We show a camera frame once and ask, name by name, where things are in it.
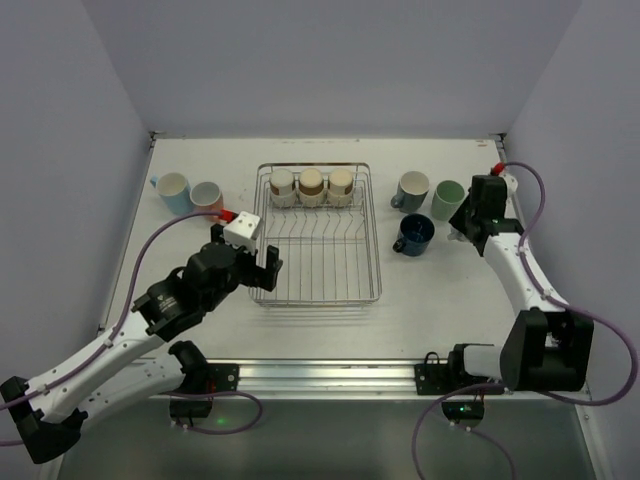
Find light green cup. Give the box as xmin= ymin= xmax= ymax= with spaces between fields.
xmin=431 ymin=180 xmax=466 ymax=221

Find dark blue patterned mug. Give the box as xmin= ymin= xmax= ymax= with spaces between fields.
xmin=392 ymin=213 xmax=436 ymax=257

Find grey teal mug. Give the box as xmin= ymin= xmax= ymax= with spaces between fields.
xmin=390 ymin=171 xmax=430 ymax=214

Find salmon pink mug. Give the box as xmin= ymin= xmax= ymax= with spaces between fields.
xmin=190 ymin=181 xmax=224 ymax=222

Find light blue mug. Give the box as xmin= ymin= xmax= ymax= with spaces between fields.
xmin=150 ymin=172 xmax=194 ymax=216

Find cream brown cup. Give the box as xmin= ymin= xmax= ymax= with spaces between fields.
xmin=327 ymin=168 xmax=354 ymax=207

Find white grey mug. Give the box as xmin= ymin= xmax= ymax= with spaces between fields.
xmin=447 ymin=228 xmax=468 ymax=242

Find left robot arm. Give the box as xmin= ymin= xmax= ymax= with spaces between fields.
xmin=1 ymin=212 xmax=282 ymax=464

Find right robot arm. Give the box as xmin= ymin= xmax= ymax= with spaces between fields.
xmin=449 ymin=175 xmax=594 ymax=392

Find white brown cup left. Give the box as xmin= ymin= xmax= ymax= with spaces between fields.
xmin=269 ymin=168 xmax=296 ymax=208

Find tan brown cup middle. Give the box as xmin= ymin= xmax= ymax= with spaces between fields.
xmin=298 ymin=168 xmax=325 ymax=208

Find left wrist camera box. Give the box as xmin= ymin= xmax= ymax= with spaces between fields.
xmin=223 ymin=211 xmax=263 ymax=255

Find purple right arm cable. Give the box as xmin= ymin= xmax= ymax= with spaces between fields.
xmin=489 ymin=160 xmax=640 ymax=406

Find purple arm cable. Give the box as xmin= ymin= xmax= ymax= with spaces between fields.
xmin=489 ymin=160 xmax=640 ymax=406
xmin=0 ymin=209 xmax=236 ymax=446

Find silver wire dish rack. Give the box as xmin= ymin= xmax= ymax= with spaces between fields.
xmin=250 ymin=162 xmax=382 ymax=307

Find aluminium mounting rail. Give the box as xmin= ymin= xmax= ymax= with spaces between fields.
xmin=208 ymin=358 xmax=440 ymax=402

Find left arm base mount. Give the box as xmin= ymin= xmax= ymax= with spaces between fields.
xmin=169 ymin=363 xmax=239 ymax=426

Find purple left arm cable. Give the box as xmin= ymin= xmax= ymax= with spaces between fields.
xmin=0 ymin=209 xmax=236 ymax=446

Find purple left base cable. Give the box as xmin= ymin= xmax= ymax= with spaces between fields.
xmin=169 ymin=389 xmax=265 ymax=434

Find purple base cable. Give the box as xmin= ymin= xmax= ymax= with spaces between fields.
xmin=169 ymin=389 xmax=265 ymax=434
xmin=412 ymin=394 xmax=516 ymax=480

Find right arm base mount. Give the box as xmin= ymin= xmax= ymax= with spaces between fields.
xmin=413 ymin=342 xmax=501 ymax=426

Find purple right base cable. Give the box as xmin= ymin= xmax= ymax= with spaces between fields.
xmin=412 ymin=394 xmax=516 ymax=480

